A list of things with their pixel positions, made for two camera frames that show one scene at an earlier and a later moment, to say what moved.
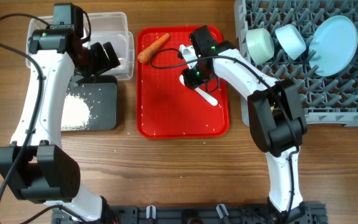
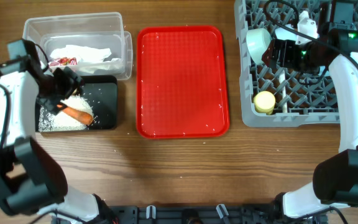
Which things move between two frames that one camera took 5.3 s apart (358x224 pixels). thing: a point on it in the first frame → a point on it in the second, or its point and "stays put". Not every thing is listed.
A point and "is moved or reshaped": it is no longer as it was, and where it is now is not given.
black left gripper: [104, 63] → [74, 80]
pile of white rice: [76, 112] stays put
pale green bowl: [260, 44] stays put
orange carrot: [144, 56] → [82, 117]
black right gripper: [190, 79] → [276, 54]
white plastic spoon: [209, 98] is moved or reshaped
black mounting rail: [301, 213] stays put
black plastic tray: [101, 96] stays put
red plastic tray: [166, 108] stays put
